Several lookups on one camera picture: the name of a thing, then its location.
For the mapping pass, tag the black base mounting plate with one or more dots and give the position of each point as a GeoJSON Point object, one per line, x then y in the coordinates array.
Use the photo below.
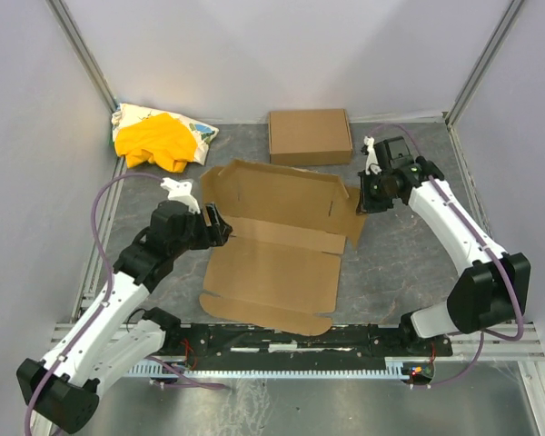
{"type": "Point", "coordinates": [239, 347]}

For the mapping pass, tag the folded cardboard box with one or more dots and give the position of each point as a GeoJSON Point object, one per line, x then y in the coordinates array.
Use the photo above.
{"type": "Point", "coordinates": [315, 137]}

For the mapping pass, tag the left aluminium corner post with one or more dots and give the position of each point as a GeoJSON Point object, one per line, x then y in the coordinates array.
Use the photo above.
{"type": "Point", "coordinates": [64, 18]}

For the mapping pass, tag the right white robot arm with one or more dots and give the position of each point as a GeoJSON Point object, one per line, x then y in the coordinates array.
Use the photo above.
{"type": "Point", "coordinates": [491, 292]}

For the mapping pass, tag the aluminium corner post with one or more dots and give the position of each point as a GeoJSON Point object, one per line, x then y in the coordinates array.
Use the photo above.
{"type": "Point", "coordinates": [483, 63]}
{"type": "Point", "coordinates": [64, 18]}

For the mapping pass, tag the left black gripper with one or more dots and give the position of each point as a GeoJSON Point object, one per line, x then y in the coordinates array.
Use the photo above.
{"type": "Point", "coordinates": [210, 227]}

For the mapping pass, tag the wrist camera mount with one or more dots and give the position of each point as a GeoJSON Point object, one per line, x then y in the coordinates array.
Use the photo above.
{"type": "Point", "coordinates": [181, 192]}
{"type": "Point", "coordinates": [371, 165]}

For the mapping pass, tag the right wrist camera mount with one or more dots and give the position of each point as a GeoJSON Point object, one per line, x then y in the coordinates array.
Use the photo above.
{"type": "Point", "coordinates": [371, 165]}

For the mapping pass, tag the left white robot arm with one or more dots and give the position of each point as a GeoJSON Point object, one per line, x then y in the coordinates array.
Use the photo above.
{"type": "Point", "coordinates": [66, 385]}

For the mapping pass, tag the yellow cloth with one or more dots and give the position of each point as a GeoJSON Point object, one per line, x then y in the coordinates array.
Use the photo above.
{"type": "Point", "coordinates": [160, 140]}

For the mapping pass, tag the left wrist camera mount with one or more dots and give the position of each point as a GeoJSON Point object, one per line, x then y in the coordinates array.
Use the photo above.
{"type": "Point", "coordinates": [181, 192]}

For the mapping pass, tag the cardboard box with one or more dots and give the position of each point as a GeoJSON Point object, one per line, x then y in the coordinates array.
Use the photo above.
{"type": "Point", "coordinates": [315, 137]}
{"type": "Point", "coordinates": [280, 268]}

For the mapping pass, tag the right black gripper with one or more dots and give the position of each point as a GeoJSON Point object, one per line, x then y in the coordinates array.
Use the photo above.
{"type": "Point", "coordinates": [368, 194]}

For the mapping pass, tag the right aluminium corner post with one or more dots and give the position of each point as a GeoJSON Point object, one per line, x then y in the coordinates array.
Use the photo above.
{"type": "Point", "coordinates": [483, 63]}

